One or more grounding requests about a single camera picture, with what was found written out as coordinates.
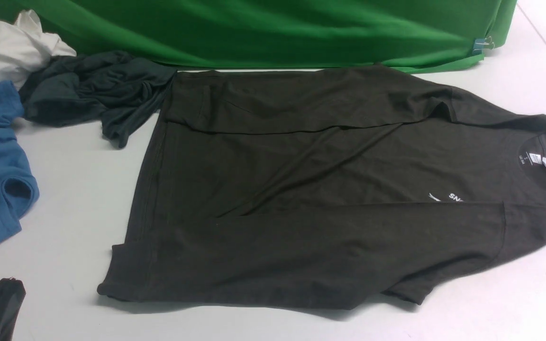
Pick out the blue binder clip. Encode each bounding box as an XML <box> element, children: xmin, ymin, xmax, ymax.
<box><xmin>472</xmin><ymin>36</ymin><xmax>495</xmax><ymax>55</ymax></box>

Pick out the dark gray long-sleeve top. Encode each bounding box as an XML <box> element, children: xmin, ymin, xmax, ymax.
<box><xmin>97</xmin><ymin>65</ymin><xmax>546</xmax><ymax>309</ymax></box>

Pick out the dark teal crumpled garment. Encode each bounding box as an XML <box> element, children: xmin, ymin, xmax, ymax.
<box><xmin>19</xmin><ymin>51</ymin><xmax>176</xmax><ymax>149</ymax></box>

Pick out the green backdrop cloth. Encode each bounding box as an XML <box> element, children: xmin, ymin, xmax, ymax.
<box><xmin>0</xmin><ymin>0</ymin><xmax>517</xmax><ymax>73</ymax></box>

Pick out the white crumpled garment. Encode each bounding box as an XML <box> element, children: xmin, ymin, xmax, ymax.
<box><xmin>0</xmin><ymin>9</ymin><xmax>77</xmax><ymax>90</ymax></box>

